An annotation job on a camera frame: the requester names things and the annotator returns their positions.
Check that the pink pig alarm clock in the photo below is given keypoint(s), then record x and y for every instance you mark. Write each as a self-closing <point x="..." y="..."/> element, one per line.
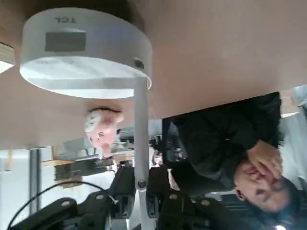
<point x="105" y="134"/>

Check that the white and blue book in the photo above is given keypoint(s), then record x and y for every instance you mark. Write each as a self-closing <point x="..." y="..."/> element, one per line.
<point x="6" y="54"/>

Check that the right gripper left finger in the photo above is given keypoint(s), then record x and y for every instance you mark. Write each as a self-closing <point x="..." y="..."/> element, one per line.
<point x="96" y="210"/>

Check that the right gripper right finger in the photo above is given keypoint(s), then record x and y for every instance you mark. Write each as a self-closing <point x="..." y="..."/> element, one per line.
<point x="177" y="213"/>

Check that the grey metal post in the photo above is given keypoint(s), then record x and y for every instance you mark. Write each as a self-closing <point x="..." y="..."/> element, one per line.
<point x="34" y="172"/>

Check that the person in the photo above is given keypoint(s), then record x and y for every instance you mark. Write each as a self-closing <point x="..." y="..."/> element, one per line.
<point x="227" y="143"/>

